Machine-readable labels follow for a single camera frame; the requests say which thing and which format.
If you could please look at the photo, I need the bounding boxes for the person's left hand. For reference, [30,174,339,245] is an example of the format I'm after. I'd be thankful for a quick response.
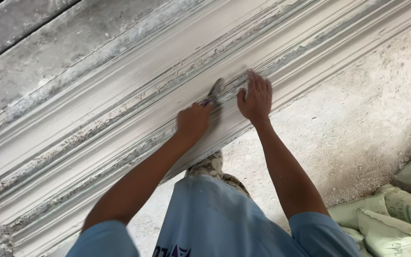
[176,102,213,141]

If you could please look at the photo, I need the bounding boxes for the person's right hand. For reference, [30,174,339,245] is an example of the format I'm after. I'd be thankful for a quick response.
[237,69,273,124]

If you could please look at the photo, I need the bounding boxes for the long white plaster cornice moulding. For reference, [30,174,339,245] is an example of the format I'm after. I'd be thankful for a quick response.
[0,0,411,257]

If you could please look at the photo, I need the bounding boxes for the person's camouflage trousers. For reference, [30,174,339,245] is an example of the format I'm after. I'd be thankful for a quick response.
[185,150,252,200]

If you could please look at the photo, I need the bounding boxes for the person's light blue shirt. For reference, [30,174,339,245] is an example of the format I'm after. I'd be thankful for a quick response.
[66,174,363,257]

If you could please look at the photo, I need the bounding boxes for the heap of pale green sacks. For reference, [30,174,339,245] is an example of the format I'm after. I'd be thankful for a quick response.
[327,143,411,257]

